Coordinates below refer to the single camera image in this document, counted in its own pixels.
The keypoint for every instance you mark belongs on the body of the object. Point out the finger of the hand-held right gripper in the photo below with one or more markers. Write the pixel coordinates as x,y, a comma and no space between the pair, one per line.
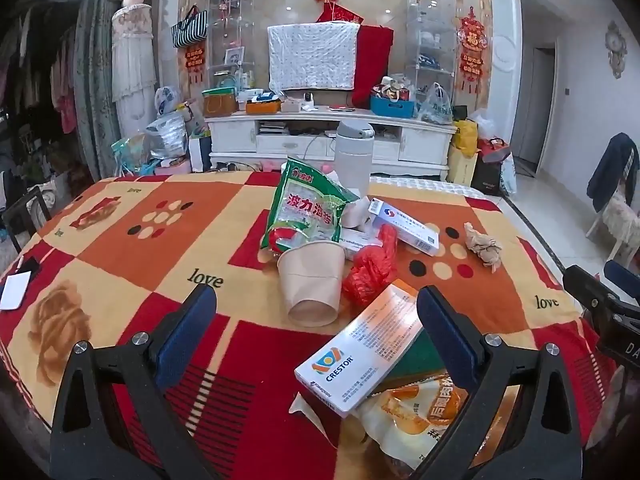
587,287
620,272

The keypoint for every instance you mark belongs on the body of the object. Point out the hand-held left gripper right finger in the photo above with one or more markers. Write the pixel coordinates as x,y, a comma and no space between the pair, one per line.
447,335

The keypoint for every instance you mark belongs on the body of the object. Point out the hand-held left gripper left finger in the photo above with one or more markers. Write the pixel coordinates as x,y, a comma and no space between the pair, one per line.
192,325

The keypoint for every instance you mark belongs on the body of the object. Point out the orange food packet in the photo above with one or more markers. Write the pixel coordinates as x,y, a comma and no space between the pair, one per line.
400,410

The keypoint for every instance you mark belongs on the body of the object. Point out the white orange medicine box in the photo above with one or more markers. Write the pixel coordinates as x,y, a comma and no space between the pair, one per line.
360,350

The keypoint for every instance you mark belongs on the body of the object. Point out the blue white medicine box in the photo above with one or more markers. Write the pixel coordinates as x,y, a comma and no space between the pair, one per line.
405,225

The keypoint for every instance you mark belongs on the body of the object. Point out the green snack bag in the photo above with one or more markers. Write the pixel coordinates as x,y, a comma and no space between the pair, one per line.
305,205

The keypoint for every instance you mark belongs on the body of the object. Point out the green flat packet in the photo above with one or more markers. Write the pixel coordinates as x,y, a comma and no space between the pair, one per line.
420,355

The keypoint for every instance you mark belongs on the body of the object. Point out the white chair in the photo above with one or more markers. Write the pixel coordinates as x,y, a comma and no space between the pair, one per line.
617,220

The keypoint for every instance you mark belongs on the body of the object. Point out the printed orange red blanket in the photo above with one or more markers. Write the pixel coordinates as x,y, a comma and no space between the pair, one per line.
125,270

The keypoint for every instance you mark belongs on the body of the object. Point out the crumpled brown paper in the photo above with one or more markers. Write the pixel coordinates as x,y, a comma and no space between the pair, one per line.
482,247

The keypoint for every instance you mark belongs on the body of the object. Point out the red plastic bag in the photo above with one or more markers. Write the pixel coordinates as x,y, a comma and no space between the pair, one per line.
367,270

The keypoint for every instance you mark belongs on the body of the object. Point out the dark jacket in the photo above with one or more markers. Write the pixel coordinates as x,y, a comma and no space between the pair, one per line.
612,165

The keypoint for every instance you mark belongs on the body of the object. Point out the brown paper cup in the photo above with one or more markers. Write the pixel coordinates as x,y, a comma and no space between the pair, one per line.
310,280

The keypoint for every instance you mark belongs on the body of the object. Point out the long white medicine box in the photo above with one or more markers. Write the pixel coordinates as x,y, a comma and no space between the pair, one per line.
357,245

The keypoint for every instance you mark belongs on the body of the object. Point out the black shopping bag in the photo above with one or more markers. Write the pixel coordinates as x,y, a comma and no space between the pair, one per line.
486,177

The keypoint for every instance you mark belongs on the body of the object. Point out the red gift bag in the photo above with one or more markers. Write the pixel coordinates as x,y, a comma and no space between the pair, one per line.
494,149

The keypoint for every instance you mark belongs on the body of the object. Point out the beige carton box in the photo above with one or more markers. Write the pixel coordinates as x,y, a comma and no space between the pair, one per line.
461,167

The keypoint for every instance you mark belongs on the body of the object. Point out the silver foil bag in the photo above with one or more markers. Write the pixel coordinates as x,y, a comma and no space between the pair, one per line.
167,137

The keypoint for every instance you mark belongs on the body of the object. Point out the yellow bag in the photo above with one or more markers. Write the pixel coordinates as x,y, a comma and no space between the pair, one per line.
465,137

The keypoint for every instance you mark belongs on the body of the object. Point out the white thermos bottle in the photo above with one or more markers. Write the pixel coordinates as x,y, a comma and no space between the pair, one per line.
352,160

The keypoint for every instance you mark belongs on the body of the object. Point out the black chair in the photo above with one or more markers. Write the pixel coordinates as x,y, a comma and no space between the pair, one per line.
25,215

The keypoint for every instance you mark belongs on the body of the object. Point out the white television cabinet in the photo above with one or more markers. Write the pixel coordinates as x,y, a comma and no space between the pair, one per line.
400,140

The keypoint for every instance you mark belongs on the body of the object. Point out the brown gift box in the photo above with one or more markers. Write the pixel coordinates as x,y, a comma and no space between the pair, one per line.
220,104

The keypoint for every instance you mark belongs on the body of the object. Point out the clear plastic bag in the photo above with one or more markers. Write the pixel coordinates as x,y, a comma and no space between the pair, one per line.
435,107

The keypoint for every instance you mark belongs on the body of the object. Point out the blue basket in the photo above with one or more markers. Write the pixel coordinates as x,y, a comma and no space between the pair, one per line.
392,106

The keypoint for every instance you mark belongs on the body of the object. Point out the grey patterned curtain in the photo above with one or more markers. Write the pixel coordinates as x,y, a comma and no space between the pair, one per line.
97,85

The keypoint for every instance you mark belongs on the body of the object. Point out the large red hanging couplet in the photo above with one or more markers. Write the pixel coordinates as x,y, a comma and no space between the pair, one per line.
472,50

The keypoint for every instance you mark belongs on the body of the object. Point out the small red hanging ornament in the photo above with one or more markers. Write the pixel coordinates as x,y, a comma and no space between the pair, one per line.
195,57

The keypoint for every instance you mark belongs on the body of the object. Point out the lace covered air conditioner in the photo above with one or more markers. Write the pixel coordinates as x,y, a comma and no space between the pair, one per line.
132,60

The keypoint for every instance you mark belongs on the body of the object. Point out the red cloth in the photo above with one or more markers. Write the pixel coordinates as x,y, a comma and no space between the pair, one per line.
372,65

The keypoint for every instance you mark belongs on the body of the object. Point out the rack of hanging clothes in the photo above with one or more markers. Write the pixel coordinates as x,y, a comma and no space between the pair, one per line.
40,75

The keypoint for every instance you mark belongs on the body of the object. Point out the striped tote bag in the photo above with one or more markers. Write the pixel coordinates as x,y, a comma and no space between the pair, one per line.
190,30

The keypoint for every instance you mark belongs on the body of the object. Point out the white cloth covered television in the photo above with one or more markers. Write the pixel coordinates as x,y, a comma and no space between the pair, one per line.
312,55

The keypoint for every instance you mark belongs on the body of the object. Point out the tall clear display cabinet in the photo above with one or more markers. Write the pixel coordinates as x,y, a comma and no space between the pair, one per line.
430,35

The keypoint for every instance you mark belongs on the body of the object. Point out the clear display cabinet with photo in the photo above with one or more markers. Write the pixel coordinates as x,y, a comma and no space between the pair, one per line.
230,20

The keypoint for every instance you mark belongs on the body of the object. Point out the ornate wall clock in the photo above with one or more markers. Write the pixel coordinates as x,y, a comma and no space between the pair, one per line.
616,47

